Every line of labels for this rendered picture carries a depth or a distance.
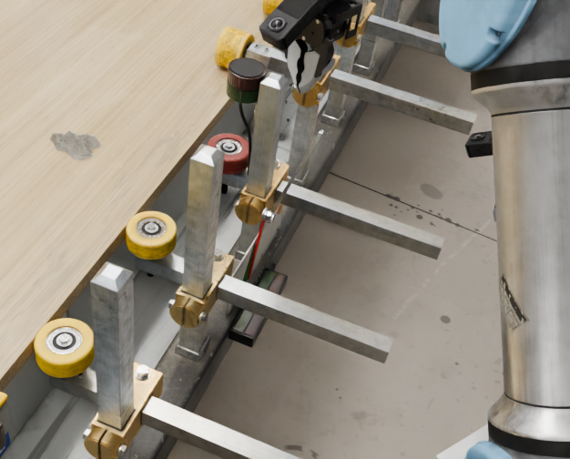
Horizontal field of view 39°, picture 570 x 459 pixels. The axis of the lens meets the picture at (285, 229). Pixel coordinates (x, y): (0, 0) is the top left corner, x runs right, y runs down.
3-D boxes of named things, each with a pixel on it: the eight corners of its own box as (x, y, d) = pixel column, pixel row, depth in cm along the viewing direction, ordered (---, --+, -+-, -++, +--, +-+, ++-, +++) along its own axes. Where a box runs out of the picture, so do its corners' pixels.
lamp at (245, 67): (257, 168, 143) (271, 65, 128) (245, 186, 139) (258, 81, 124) (227, 157, 144) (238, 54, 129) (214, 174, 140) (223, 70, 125)
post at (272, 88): (257, 277, 160) (289, 74, 127) (250, 289, 157) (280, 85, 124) (240, 271, 160) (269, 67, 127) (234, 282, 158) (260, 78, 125)
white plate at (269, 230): (281, 228, 160) (288, 190, 153) (228, 317, 142) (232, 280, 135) (279, 226, 160) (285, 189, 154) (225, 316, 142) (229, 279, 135)
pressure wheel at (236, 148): (251, 187, 153) (258, 139, 146) (235, 211, 148) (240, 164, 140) (214, 173, 155) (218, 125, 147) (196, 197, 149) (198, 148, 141)
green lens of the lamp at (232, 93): (268, 89, 131) (269, 77, 130) (254, 107, 127) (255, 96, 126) (235, 77, 133) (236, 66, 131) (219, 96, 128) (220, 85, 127)
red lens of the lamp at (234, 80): (269, 76, 130) (271, 65, 128) (255, 95, 126) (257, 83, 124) (236, 65, 131) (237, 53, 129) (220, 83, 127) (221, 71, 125)
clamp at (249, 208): (286, 185, 151) (290, 165, 148) (259, 229, 142) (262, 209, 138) (259, 176, 152) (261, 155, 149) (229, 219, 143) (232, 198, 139)
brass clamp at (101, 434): (166, 394, 118) (167, 374, 114) (119, 470, 108) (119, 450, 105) (128, 379, 119) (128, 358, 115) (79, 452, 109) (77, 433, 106)
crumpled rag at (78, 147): (108, 144, 141) (107, 133, 139) (84, 164, 136) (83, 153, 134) (67, 125, 143) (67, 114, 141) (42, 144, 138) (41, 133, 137)
